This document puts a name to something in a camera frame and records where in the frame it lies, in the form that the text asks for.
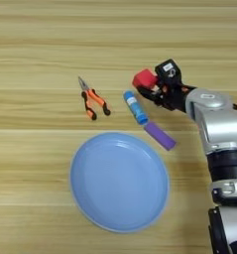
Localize orange black needle-nose pliers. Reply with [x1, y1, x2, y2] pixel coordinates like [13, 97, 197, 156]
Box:
[77, 75, 112, 122]

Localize red cube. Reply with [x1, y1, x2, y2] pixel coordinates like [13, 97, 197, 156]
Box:
[131, 67, 159, 90]

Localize purple rectangular block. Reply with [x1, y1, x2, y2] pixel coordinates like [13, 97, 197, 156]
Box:
[143, 120, 178, 152]

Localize blue glue stick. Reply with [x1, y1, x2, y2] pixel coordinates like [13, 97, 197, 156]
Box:
[122, 90, 150, 126]

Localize round blue plate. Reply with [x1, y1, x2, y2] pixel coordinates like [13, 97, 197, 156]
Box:
[68, 131, 171, 234]

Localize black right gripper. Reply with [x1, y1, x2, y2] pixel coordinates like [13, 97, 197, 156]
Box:
[136, 81, 197, 113]

